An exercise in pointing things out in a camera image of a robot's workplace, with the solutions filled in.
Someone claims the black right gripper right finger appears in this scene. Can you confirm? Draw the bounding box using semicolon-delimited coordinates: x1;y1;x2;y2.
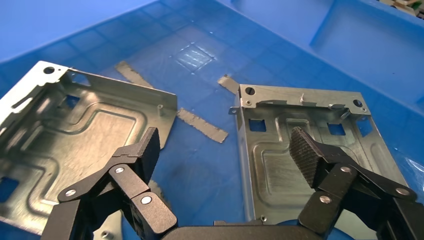
289;126;424;240

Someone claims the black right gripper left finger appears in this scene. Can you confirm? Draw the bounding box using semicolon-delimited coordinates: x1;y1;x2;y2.
41;127;178;240

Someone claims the silver sheet metal bracket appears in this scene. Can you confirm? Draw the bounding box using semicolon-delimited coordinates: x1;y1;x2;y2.
228;83;410;229
0;60;178;240

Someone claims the large blue plastic bin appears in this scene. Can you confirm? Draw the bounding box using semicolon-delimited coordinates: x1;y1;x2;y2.
0;0;424;240

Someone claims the grey tape strip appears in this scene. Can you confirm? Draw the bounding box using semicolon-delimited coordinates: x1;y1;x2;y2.
114;60;155;90
217;74;240;96
176;107;230;144

